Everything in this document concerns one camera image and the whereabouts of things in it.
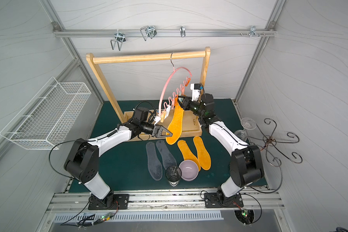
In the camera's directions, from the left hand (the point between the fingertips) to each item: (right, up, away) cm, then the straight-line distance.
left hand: (171, 137), depth 74 cm
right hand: (+4, +22, +3) cm, 23 cm away
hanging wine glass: (+36, +7, -8) cm, 38 cm away
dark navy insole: (-2, -17, +14) cm, 22 cm away
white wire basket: (-61, +7, -10) cm, 62 cm away
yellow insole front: (+20, -15, +16) cm, 29 cm away
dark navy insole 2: (-11, -19, +12) cm, 25 cm away
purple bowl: (+11, -21, +10) cm, 26 cm away
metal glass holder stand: (+43, +1, -13) cm, 45 cm away
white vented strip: (+4, -38, -4) cm, 39 cm away
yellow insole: (+10, -14, +16) cm, 23 cm away
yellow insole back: (+2, +5, +1) cm, 6 cm away
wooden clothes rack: (+14, +7, +32) cm, 36 cm away
